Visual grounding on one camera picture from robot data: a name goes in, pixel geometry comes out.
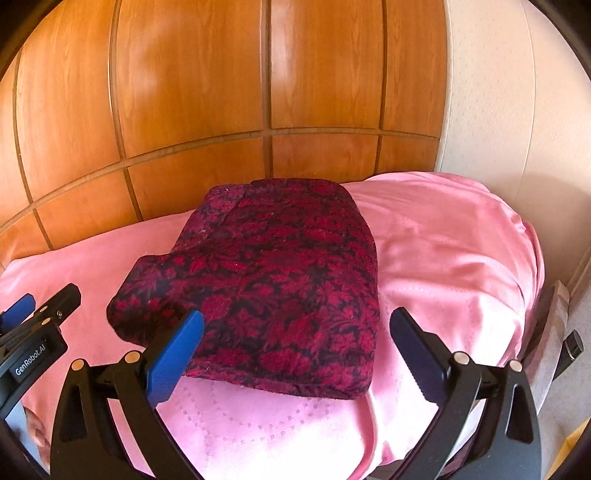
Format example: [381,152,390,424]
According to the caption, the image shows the dark red floral garment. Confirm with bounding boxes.
[106,180,382,398]

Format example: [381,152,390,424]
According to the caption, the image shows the person's left hand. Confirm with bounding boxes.
[23,408,51,462]

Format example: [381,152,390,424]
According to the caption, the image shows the small black object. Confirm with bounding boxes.
[561,330,585,361]

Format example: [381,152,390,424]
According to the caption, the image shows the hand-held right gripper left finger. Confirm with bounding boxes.
[50,309,205,480]

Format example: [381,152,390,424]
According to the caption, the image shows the wooden panelled headboard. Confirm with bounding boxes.
[0,0,451,273]

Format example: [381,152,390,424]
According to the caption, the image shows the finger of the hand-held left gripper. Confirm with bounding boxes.
[0,295,37,334]
[25,283,83,334]

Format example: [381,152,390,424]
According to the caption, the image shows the grey bed frame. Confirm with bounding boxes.
[524,282,572,386]

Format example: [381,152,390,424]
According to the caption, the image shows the pink bed sheet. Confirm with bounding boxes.
[0,172,546,480]

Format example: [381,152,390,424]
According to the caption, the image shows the tan cardboard piece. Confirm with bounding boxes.
[560,424,591,469]

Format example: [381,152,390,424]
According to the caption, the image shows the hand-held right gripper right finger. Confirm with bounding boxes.
[389,307,542,480]

